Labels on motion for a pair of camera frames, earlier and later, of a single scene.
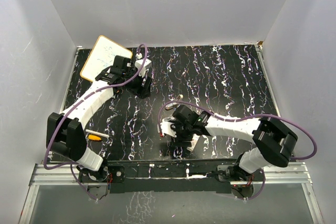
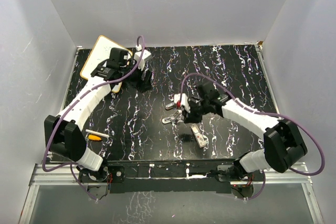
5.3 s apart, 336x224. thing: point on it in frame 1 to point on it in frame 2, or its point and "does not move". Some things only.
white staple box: x=193 y=142 to x=199 y=136
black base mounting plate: x=171 y=177 does not move
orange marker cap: x=93 y=137 does not move
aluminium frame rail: x=60 y=176 does not move
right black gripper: x=180 y=141 to x=190 y=117
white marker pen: x=97 y=133 does not move
